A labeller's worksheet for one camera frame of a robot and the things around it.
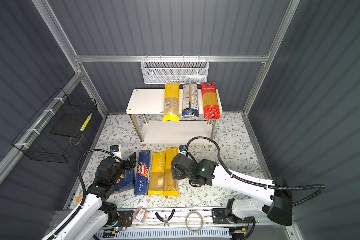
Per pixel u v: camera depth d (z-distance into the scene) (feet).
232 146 3.32
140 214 2.39
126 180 2.60
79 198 2.65
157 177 2.77
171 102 2.43
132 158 2.44
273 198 1.31
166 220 2.40
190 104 2.42
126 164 2.38
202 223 2.32
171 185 2.67
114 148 2.28
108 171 1.98
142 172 2.83
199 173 1.66
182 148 2.18
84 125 2.51
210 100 2.47
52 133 2.34
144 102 2.59
